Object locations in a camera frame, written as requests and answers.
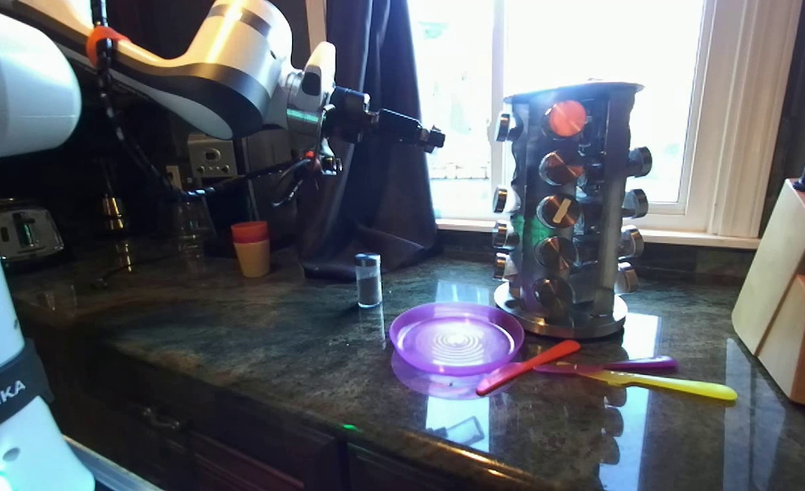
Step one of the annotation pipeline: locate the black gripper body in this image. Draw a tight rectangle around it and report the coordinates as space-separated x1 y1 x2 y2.
321 83 396 149

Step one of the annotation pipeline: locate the steel revolving spice rack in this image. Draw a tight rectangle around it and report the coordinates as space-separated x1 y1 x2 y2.
487 79 654 344

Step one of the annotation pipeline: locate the clear glass bottle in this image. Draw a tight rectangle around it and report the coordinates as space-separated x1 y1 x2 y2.
164 161 207 266

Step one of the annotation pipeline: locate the dark bottle with gold label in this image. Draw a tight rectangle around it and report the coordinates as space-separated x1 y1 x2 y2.
97 161 136 274

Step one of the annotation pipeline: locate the steel and black coffee maker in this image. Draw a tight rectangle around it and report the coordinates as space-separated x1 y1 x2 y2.
186 128 250 248

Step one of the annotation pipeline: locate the orange plastic cup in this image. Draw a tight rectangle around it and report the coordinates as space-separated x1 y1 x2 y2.
228 218 272 244

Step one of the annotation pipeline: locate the glass shaker with silver cap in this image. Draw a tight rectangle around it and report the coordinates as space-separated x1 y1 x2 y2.
351 251 383 312

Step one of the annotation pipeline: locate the yellow plastic cup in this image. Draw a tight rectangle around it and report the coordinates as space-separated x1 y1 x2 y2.
231 237 272 281

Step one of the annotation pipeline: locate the purple plastic plate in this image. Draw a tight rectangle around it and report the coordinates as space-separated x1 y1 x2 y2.
383 299 525 375

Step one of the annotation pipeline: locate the red plastic spoon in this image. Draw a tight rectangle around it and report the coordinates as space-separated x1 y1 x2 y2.
471 338 584 397

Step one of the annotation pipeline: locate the white framed window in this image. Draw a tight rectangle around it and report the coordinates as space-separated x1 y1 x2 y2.
303 0 805 251

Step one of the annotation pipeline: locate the purple plastic spoon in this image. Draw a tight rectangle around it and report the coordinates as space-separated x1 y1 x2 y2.
531 353 681 378

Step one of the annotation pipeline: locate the silver toaster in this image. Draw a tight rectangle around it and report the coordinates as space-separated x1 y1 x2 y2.
0 197 67 266

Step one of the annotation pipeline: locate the dark wooden base cabinet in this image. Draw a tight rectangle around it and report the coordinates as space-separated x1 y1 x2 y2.
27 315 531 491

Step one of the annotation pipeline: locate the yellow plastic spoon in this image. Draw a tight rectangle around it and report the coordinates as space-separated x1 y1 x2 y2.
573 363 742 405

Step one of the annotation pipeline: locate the light wooden knife block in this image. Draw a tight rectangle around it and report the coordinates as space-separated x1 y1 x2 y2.
727 177 805 411

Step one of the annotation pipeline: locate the orange cable strap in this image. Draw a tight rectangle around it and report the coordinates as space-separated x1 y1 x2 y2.
85 25 128 64

